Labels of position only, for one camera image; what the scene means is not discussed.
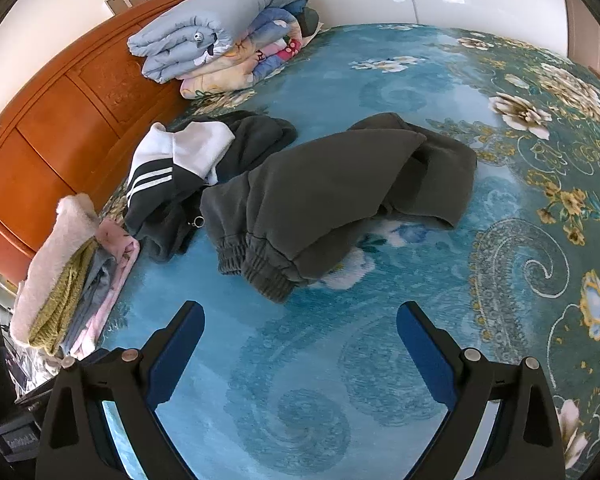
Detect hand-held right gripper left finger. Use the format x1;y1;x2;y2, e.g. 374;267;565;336
35;301;206;480

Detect olive green knitted sweater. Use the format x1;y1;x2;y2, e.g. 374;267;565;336
27;240;101;356

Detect blue-grey folded garment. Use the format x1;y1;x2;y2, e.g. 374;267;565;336
62;247;118;356

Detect light pink folded garment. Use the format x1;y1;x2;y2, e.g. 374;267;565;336
70;217;141;358

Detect dark jacket with white stripes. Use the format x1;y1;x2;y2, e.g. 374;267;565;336
123;115;298;263

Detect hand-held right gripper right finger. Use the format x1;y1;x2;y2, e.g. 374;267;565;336
396;301;566;480

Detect folded light blue quilt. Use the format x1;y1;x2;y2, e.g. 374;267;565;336
126;0;312;83

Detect grey sweatpants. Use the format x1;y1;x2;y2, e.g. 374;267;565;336
200;112;478;304

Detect blue floral bed sheet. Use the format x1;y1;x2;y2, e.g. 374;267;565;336
95;22;600;480

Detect dark folded cloth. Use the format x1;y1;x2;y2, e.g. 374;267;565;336
285;0;323;41

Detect folded floral printed blanket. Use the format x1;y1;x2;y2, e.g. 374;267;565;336
179;7;317;101

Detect wooden headboard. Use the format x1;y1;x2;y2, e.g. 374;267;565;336
0;0;226;286

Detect pink fluffy folded garment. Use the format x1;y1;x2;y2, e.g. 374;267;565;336
9;193;101;346

